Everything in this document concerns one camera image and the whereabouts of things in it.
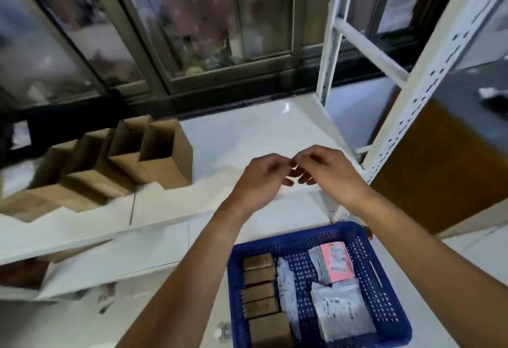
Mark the person's left hand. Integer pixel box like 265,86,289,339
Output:
232,153,296,214

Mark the person's right hand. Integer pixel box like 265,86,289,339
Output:
289,144,372,208

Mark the white mailer bag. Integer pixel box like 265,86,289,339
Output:
309,278,377,343

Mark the light pink mailer bag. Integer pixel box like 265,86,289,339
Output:
319,242,356,284

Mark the person's left forearm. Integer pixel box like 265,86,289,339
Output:
115,200,255,348

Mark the light blue mailer bag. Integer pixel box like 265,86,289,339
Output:
308,245,332,286

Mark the small clear bottle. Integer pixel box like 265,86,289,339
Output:
214,322,233,343

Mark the white metal shelf rack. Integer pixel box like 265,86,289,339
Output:
0,0,508,303

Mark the cardboard carton with white label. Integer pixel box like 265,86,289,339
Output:
0,191,60,224

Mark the blue plastic basket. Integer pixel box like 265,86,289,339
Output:
226,221,413,348

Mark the person's right forearm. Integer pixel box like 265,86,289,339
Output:
349,191,508,348

